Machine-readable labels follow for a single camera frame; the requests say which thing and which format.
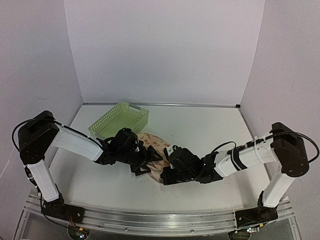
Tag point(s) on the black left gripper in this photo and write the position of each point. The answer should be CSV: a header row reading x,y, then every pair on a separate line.
x,y
151,152

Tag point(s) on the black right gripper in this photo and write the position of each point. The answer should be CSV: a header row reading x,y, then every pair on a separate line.
x,y
168,179

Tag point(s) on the floral mesh laundry bag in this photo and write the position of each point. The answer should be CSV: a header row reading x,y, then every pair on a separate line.
x,y
158,144

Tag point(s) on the green plastic basket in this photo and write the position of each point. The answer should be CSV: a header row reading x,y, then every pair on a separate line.
x,y
122,115

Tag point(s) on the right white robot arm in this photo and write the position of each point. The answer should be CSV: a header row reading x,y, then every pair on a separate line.
x,y
293,151

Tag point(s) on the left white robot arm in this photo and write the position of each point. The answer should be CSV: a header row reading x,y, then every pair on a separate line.
x,y
36,137

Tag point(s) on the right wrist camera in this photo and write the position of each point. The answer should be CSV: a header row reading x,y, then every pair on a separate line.
x,y
169,150

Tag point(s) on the aluminium front rail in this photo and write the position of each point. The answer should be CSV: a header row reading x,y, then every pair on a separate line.
x,y
163,224

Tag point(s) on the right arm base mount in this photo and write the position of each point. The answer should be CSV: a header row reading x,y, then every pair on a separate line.
x,y
261,214

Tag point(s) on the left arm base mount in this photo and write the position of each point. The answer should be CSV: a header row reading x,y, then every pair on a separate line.
x,y
58,209

